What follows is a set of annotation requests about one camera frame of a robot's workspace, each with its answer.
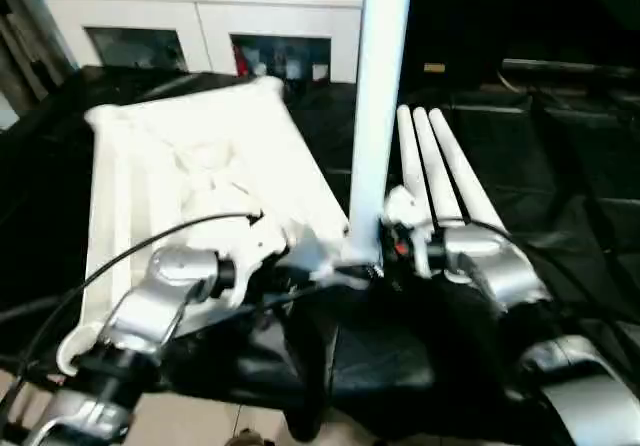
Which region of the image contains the white plastic table leg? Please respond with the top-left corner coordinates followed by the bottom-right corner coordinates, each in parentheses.
top-left (395, 106), bottom-right (435, 229)
top-left (427, 108), bottom-right (513, 239)
top-left (411, 107), bottom-right (469, 229)
top-left (338, 0), bottom-right (417, 269)

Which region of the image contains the black work mat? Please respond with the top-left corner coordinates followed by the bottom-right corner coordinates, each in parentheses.
top-left (0, 64), bottom-right (640, 446)

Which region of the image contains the dark low shelf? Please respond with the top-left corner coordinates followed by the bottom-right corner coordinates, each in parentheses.
top-left (498, 58), bottom-right (640, 89)

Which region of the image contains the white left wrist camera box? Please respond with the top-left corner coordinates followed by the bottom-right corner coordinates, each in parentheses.
top-left (214, 210), bottom-right (293, 309)

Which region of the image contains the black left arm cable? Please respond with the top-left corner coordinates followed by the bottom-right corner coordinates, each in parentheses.
top-left (0, 210), bottom-right (265, 412)

